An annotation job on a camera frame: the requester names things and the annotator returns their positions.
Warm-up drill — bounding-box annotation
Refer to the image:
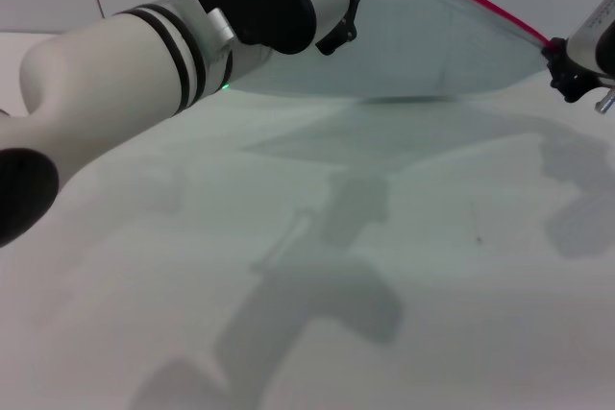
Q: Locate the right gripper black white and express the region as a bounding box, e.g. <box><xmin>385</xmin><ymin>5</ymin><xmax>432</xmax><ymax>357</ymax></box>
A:
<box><xmin>545</xmin><ymin>0</ymin><xmax>615</xmax><ymax>104</ymax></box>

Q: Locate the clear document bag red zipper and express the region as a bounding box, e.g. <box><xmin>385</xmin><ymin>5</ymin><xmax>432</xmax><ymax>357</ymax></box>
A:
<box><xmin>234</xmin><ymin>0</ymin><xmax>552</xmax><ymax>107</ymax></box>

